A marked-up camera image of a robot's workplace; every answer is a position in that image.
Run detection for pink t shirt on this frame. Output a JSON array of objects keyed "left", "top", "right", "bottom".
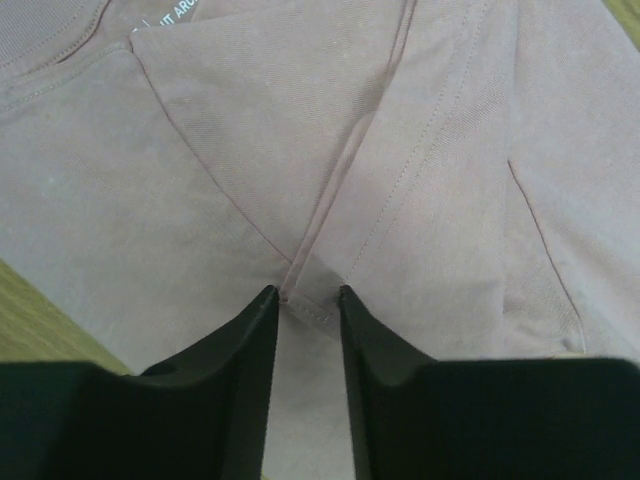
[{"left": 1, "top": 1, "right": 639, "bottom": 479}]

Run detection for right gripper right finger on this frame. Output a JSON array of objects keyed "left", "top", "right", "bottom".
[{"left": 339, "top": 287, "right": 639, "bottom": 479}]

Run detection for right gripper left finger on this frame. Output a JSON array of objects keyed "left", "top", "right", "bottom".
[{"left": 1, "top": 286, "right": 278, "bottom": 479}]

